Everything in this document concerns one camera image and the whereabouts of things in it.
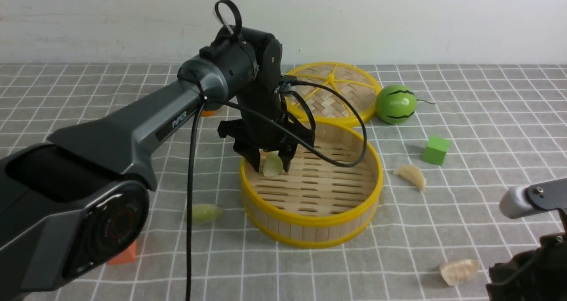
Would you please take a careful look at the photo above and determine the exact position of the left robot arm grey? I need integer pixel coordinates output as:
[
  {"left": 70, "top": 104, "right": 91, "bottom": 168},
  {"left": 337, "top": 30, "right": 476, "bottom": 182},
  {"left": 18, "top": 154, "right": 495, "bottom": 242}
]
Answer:
[{"left": 1, "top": 25, "right": 315, "bottom": 301}]

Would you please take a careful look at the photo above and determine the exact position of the orange toy pear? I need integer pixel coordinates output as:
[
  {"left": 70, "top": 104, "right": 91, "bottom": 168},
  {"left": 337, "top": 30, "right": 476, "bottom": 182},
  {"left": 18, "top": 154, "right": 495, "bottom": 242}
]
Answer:
[{"left": 200, "top": 110, "right": 219, "bottom": 117}]

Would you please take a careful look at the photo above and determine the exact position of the white dumpling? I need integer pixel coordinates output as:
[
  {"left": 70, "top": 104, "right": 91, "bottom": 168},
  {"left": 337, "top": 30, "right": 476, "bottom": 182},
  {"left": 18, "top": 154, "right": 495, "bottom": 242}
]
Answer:
[
  {"left": 439, "top": 259, "right": 481, "bottom": 287},
  {"left": 393, "top": 165, "right": 427, "bottom": 192}
]

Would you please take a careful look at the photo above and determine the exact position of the bamboo steamer tray yellow rim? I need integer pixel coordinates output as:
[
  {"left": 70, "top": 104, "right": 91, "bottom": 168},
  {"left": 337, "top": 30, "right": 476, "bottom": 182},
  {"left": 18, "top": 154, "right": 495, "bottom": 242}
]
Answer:
[{"left": 240, "top": 119, "right": 383, "bottom": 249}]

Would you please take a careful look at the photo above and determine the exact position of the orange wooden cube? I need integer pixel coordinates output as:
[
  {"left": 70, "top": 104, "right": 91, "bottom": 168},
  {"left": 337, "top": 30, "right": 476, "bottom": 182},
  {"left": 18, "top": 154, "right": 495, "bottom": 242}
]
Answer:
[{"left": 107, "top": 240, "right": 137, "bottom": 265}]

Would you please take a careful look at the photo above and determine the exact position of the grey checked tablecloth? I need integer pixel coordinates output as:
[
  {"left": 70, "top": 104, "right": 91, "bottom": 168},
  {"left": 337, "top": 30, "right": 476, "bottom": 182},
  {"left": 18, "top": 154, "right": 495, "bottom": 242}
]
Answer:
[{"left": 0, "top": 63, "right": 567, "bottom": 301}]

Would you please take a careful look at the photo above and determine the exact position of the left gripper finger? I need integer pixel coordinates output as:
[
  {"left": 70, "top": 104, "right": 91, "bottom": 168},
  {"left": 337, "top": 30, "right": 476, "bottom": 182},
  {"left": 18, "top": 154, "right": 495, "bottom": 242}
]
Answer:
[
  {"left": 279, "top": 145, "right": 297, "bottom": 172},
  {"left": 233, "top": 141, "right": 261, "bottom": 172}
]

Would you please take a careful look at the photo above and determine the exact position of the black cable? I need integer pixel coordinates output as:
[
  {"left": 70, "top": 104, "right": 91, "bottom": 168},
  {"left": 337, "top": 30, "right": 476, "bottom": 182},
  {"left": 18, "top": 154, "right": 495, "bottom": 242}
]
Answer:
[{"left": 185, "top": 0, "right": 368, "bottom": 301}]

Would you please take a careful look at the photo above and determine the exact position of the green dumpling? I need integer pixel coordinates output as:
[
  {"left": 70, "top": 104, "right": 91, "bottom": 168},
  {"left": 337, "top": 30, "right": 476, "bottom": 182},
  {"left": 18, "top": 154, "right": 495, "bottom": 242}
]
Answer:
[
  {"left": 191, "top": 203, "right": 224, "bottom": 224},
  {"left": 262, "top": 151, "right": 285, "bottom": 177}
]

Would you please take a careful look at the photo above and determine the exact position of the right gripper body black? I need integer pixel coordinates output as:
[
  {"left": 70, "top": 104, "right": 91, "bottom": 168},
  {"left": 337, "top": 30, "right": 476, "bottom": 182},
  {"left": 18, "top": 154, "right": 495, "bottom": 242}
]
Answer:
[{"left": 486, "top": 233, "right": 567, "bottom": 301}]

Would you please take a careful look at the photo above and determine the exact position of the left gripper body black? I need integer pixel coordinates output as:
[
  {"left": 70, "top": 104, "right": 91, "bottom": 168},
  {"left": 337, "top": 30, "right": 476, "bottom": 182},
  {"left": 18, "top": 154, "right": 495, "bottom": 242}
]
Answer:
[{"left": 217, "top": 83, "right": 315, "bottom": 158}]

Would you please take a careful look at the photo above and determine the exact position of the green toy watermelon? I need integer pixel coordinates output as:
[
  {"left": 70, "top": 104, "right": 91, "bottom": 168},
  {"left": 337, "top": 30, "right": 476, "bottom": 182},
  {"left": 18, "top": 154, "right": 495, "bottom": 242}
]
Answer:
[{"left": 375, "top": 84, "right": 435, "bottom": 125}]

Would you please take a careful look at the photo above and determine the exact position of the yellow woven steamer lid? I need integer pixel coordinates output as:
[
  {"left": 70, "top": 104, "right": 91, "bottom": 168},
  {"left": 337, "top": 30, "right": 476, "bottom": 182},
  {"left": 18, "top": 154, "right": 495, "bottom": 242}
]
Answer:
[{"left": 286, "top": 61, "right": 381, "bottom": 127}]

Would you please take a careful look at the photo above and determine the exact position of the green wooden cube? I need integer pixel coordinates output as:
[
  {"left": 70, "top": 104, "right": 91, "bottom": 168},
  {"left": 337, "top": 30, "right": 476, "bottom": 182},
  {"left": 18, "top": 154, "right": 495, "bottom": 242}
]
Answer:
[{"left": 422, "top": 135, "right": 451, "bottom": 166}]

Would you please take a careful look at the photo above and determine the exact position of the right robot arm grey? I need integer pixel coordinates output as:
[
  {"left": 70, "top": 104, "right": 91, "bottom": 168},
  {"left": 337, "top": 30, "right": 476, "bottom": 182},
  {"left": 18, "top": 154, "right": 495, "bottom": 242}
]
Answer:
[{"left": 486, "top": 178, "right": 567, "bottom": 301}]

